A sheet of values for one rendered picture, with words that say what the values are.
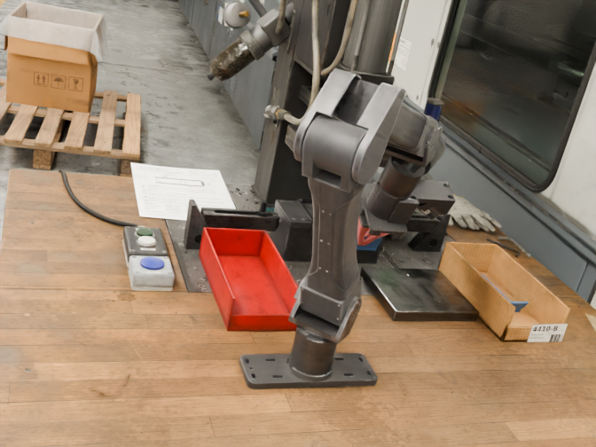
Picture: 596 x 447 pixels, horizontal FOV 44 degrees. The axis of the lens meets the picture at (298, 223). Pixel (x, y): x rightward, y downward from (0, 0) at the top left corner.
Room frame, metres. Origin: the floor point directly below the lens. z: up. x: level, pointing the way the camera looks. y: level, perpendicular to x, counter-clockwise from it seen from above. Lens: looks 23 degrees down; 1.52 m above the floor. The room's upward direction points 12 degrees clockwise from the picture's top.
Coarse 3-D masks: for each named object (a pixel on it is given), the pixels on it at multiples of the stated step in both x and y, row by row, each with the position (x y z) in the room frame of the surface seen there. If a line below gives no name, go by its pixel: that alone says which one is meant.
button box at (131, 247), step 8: (64, 176) 1.43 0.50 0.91; (72, 192) 1.36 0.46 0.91; (88, 208) 1.30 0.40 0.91; (96, 216) 1.28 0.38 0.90; (104, 216) 1.28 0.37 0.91; (120, 224) 1.27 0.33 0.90; (128, 224) 1.26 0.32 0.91; (136, 224) 1.26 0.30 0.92; (128, 232) 1.19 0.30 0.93; (136, 232) 1.19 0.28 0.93; (160, 232) 1.22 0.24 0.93; (128, 240) 1.16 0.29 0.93; (136, 240) 1.16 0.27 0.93; (160, 240) 1.18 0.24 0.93; (128, 248) 1.13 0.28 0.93; (136, 248) 1.14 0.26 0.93; (144, 248) 1.14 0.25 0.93; (152, 248) 1.15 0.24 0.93; (160, 248) 1.15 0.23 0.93; (128, 256) 1.12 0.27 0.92; (128, 264) 1.12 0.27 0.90
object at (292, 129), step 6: (300, 90) 1.52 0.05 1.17; (306, 90) 1.48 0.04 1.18; (300, 96) 1.51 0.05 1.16; (306, 96) 1.48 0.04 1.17; (306, 102) 1.47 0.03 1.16; (336, 108) 1.42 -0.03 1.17; (336, 114) 1.34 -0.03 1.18; (288, 126) 1.35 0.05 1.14; (294, 126) 1.35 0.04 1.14; (288, 132) 1.35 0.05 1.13; (294, 132) 1.31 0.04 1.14; (288, 138) 1.34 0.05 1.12; (288, 144) 1.33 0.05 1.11; (384, 156) 1.33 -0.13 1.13; (390, 156) 1.33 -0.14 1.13; (384, 162) 1.33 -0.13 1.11
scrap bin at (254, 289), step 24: (216, 240) 1.22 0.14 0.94; (240, 240) 1.24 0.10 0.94; (264, 240) 1.24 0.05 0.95; (216, 264) 1.09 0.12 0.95; (240, 264) 1.21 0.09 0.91; (264, 264) 1.22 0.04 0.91; (216, 288) 1.07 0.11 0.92; (240, 288) 1.12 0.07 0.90; (264, 288) 1.14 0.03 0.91; (288, 288) 1.09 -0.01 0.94; (240, 312) 1.04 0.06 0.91; (264, 312) 1.06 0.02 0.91; (288, 312) 1.07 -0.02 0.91
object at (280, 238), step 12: (288, 228) 1.27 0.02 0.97; (300, 228) 1.27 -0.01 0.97; (276, 240) 1.31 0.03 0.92; (288, 240) 1.27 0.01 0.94; (300, 240) 1.28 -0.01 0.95; (312, 240) 1.29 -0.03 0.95; (288, 252) 1.27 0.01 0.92; (300, 252) 1.28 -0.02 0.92; (360, 252) 1.33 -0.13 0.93; (372, 252) 1.34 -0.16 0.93
